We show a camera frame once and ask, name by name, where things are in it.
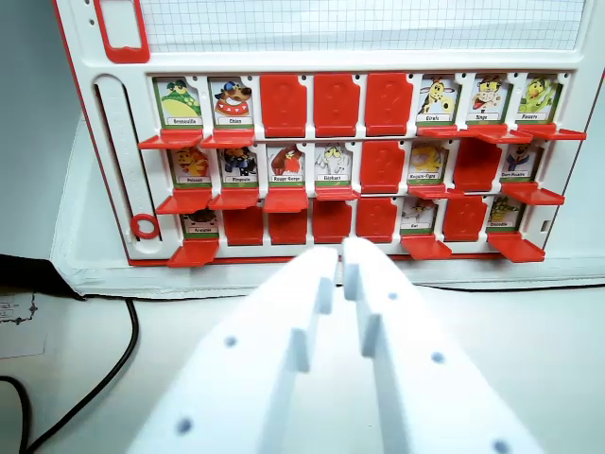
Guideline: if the red board flap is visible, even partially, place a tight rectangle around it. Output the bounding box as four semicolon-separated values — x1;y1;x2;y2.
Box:
355;197;400;245

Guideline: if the white printed label card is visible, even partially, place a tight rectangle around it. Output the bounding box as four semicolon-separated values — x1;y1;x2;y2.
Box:
0;289;49;361

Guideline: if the black box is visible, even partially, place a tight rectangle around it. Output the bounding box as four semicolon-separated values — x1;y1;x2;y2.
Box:
0;253;87;302

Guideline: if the red and white game board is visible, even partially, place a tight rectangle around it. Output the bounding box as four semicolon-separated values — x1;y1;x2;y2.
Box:
51;0;605;269

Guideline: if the black cable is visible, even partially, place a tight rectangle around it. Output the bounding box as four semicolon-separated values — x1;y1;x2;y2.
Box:
26;297;141;454
0;375;32;454
84;276;605;302

